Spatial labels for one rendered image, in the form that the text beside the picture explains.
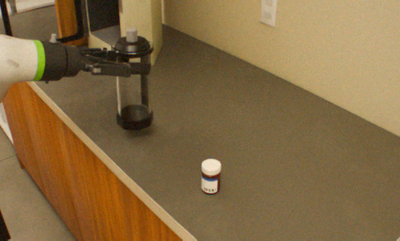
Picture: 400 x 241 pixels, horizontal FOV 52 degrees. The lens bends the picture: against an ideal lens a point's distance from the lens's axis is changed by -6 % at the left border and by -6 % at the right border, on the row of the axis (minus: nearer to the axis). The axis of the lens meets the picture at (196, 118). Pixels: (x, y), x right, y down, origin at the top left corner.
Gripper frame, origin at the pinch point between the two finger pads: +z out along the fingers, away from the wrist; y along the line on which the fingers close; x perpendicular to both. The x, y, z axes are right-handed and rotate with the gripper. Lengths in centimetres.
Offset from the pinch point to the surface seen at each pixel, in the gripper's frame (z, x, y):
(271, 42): 61, -8, 4
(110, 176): 1.4, 35.0, 0.8
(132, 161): -1.4, 23.0, -11.2
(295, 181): 23, 15, -43
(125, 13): 17.4, -6.7, 32.7
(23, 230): 12, 118, 82
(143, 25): 25.8, -3.4, 32.5
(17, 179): 24, 114, 125
